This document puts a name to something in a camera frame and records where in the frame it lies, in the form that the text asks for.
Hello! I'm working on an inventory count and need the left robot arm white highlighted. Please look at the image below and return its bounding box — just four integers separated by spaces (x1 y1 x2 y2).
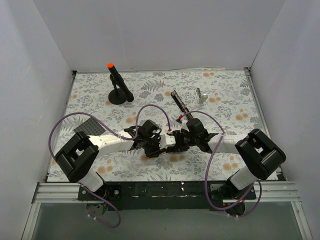
54 120 162 200

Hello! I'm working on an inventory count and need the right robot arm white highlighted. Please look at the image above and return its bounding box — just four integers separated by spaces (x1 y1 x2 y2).
159 118 287 199

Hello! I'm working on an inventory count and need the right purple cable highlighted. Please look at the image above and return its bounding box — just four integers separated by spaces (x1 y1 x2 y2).
181 110 263 218

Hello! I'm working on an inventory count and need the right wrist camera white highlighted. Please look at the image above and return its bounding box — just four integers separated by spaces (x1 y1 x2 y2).
176 115 189 132

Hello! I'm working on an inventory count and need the black microphone on stand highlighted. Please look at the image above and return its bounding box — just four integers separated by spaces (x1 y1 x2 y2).
107 63 134 105

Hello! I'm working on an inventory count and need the floral patterned table mat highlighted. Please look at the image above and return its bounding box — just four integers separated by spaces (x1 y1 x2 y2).
52 70 264 182

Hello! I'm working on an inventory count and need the beige stapler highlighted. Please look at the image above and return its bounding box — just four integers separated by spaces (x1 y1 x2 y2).
195 88 208 104

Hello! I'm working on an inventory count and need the black stapler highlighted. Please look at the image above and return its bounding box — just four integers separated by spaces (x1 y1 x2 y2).
170 90 193 120

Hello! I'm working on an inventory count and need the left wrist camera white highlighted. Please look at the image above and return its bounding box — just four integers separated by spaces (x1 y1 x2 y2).
159 131 176 150

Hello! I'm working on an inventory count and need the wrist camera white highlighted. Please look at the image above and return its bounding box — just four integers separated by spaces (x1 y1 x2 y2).
159 131 176 150
176 115 189 132

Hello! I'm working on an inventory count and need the grey perforated plate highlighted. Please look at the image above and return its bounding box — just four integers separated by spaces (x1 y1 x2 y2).
73 117 106 136

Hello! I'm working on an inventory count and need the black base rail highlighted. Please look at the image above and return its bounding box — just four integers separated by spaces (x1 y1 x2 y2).
77 181 257 213

